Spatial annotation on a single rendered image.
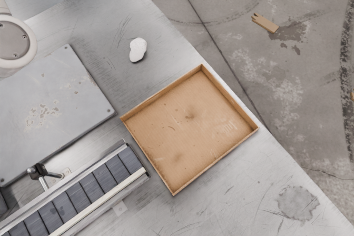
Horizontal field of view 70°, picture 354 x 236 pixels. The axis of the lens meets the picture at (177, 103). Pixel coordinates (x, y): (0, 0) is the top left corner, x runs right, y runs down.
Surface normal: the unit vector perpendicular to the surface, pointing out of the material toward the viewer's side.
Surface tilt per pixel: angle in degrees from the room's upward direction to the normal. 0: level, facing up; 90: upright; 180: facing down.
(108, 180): 0
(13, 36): 45
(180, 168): 0
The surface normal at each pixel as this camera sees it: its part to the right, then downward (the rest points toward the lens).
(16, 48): 0.66, -0.02
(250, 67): -0.01, -0.36
